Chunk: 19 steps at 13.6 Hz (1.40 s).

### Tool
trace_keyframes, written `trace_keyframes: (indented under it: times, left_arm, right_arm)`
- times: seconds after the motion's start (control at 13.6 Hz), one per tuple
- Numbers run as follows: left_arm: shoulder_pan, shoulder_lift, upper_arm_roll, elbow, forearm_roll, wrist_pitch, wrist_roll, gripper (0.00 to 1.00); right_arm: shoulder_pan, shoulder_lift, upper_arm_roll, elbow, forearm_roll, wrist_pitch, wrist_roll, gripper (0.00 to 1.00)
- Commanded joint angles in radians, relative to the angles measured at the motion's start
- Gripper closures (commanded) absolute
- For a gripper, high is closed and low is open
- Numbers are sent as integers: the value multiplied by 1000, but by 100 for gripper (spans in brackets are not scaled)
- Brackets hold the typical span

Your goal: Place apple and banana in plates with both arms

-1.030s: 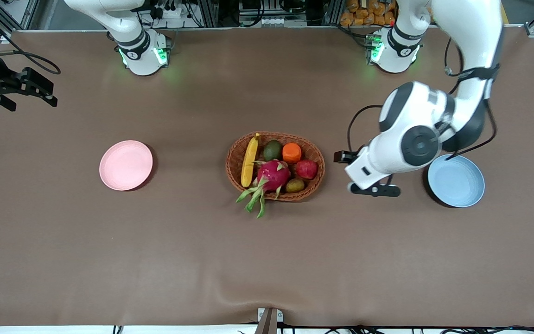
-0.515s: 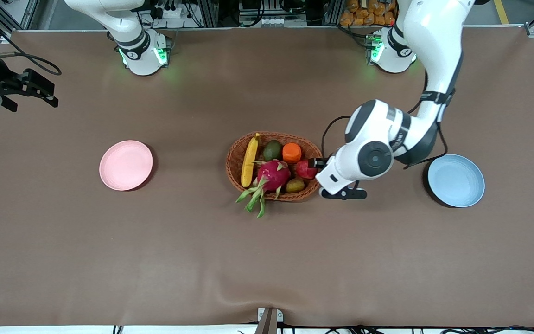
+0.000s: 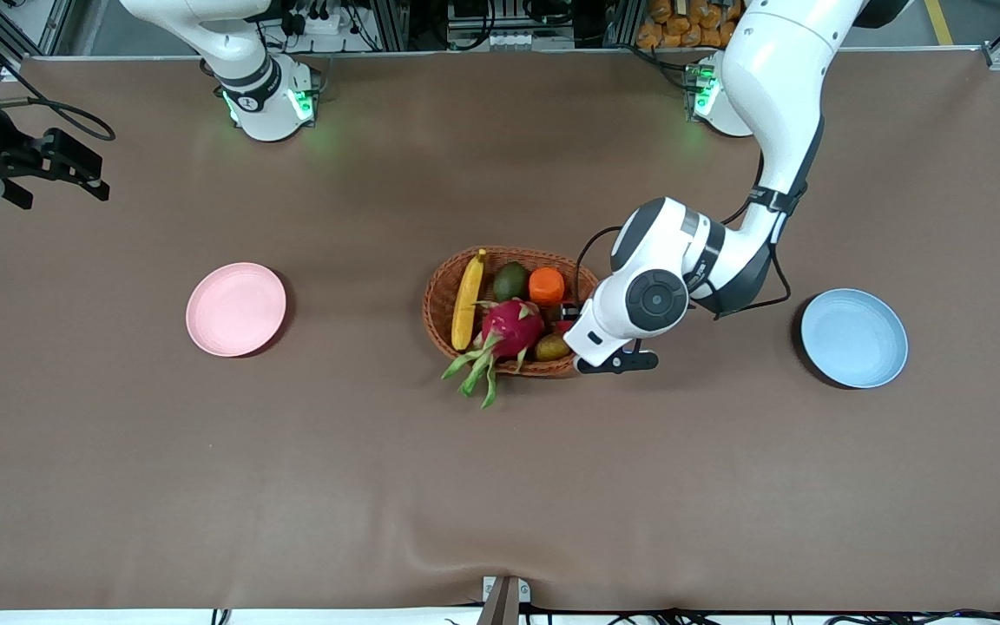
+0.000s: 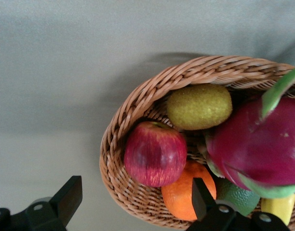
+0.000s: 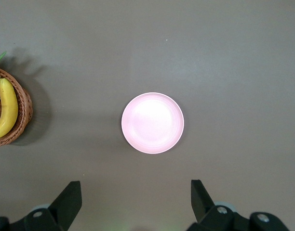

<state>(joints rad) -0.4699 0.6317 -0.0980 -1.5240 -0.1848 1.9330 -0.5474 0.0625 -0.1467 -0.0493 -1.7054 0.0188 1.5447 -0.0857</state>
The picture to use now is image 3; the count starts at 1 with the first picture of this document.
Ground yellow banana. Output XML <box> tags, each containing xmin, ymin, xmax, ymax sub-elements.
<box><xmin>451</xmin><ymin>248</ymin><xmax>488</xmax><ymax>352</ymax></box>

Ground orange fruit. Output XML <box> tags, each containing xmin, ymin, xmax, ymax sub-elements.
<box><xmin>528</xmin><ymin>267</ymin><xmax>567</xmax><ymax>307</ymax></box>

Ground pink dragon fruit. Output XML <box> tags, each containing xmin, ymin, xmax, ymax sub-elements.
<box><xmin>441</xmin><ymin>298</ymin><xmax>546</xmax><ymax>410</ymax></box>

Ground green avocado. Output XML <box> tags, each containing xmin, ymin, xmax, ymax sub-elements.
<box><xmin>492</xmin><ymin>261</ymin><xmax>530</xmax><ymax>302</ymax></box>

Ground brown wicker basket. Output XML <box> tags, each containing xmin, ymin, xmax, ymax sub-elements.
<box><xmin>421</xmin><ymin>247</ymin><xmax>602</xmax><ymax>378</ymax></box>

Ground pink plate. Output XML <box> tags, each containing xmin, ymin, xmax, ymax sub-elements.
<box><xmin>186</xmin><ymin>262</ymin><xmax>287</xmax><ymax>358</ymax></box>

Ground blue plate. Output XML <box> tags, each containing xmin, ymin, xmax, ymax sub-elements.
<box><xmin>801</xmin><ymin>288</ymin><xmax>909</xmax><ymax>389</ymax></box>

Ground white power strip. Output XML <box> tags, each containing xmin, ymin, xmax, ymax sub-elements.
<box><xmin>274</xmin><ymin>7</ymin><xmax>353</xmax><ymax>37</ymax></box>

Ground bag of orange snacks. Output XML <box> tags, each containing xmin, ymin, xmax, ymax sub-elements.
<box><xmin>636</xmin><ymin>0</ymin><xmax>740</xmax><ymax>49</ymax></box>

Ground brown table cover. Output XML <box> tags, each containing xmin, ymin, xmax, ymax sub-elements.
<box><xmin>0</xmin><ymin>48</ymin><xmax>1000</xmax><ymax>613</ymax></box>

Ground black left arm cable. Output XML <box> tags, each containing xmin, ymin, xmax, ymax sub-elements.
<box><xmin>576</xmin><ymin>156</ymin><xmax>793</xmax><ymax>322</ymax></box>

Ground metal bracket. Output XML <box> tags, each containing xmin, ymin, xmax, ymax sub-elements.
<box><xmin>476</xmin><ymin>576</ymin><xmax>532</xmax><ymax>625</ymax></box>

